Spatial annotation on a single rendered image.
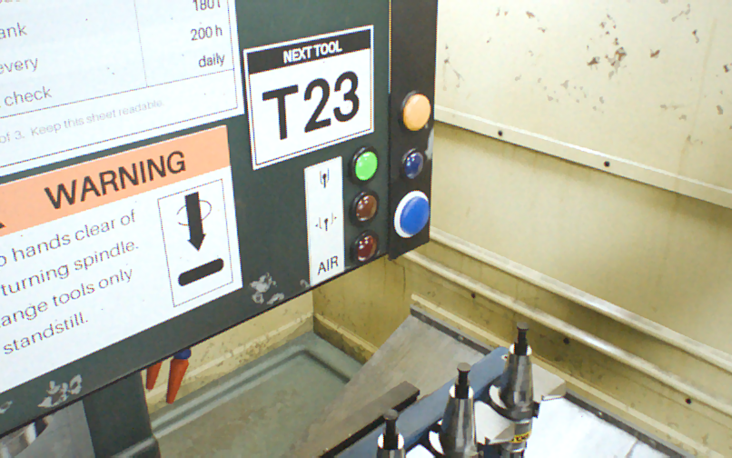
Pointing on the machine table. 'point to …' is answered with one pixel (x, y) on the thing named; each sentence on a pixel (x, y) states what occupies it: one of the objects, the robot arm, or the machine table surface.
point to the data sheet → (87, 76)
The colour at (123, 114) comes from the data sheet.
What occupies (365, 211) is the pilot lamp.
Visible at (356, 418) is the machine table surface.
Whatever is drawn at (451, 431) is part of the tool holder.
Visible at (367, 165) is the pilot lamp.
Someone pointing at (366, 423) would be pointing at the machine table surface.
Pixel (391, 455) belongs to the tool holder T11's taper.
